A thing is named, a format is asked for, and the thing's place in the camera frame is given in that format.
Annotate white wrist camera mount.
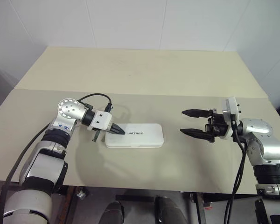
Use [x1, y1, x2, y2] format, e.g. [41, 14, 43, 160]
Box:
[221, 97, 241, 140]
[88, 111, 114, 132]

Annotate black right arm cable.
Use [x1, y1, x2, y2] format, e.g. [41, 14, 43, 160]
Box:
[225, 116, 248, 224]

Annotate white plastic pencil case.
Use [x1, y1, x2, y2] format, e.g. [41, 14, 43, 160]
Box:
[104, 123, 164, 149]

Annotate dark rounded shape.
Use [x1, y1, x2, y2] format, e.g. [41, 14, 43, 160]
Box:
[102, 201, 125, 224]
[154, 195, 189, 224]

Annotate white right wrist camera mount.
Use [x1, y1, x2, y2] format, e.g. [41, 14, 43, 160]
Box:
[221, 97, 241, 140]

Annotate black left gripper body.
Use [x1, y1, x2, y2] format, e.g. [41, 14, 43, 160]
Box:
[91, 129, 102, 143]

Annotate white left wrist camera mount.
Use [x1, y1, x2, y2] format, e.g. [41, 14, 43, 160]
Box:
[88, 111, 114, 132]

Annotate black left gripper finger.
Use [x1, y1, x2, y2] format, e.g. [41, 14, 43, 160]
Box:
[110, 124, 126, 134]
[107, 128, 126, 136]

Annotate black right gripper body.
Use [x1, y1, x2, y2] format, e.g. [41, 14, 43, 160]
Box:
[204, 108, 230, 144]

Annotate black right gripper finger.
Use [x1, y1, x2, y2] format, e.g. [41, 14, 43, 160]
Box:
[179, 127, 207, 139]
[181, 108, 212, 118]

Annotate grey metal table leg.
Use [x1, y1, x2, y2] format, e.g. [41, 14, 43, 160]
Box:
[190, 192, 212, 224]

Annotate black table frame bar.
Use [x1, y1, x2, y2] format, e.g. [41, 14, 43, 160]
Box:
[115, 195, 154, 203]

